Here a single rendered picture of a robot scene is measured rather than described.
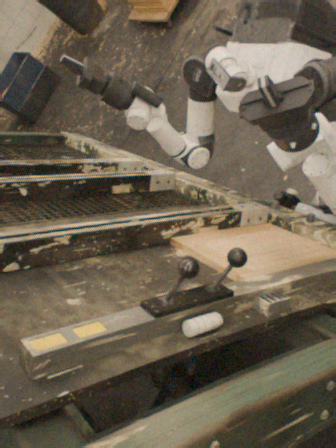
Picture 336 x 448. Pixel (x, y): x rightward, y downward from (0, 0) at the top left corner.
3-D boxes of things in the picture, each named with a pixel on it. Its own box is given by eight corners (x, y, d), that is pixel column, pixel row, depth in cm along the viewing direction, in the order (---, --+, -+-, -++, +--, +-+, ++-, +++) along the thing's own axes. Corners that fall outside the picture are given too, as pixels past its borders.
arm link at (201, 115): (201, 146, 167) (206, 86, 154) (219, 164, 157) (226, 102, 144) (172, 153, 163) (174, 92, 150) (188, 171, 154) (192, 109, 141)
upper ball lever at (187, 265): (175, 312, 88) (207, 268, 80) (159, 317, 86) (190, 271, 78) (165, 295, 90) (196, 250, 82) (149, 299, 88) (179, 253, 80)
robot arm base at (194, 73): (205, 77, 155) (206, 40, 148) (241, 83, 148) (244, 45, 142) (181, 93, 144) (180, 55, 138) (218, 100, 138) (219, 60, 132)
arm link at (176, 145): (145, 129, 151) (176, 162, 164) (157, 143, 144) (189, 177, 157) (169, 106, 150) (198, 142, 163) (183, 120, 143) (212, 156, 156)
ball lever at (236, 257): (221, 299, 95) (255, 257, 87) (207, 303, 93) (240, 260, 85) (211, 283, 97) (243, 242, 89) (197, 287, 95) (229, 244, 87)
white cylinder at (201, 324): (191, 341, 85) (222, 330, 90) (193, 325, 84) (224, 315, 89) (180, 332, 87) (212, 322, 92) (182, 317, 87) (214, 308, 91)
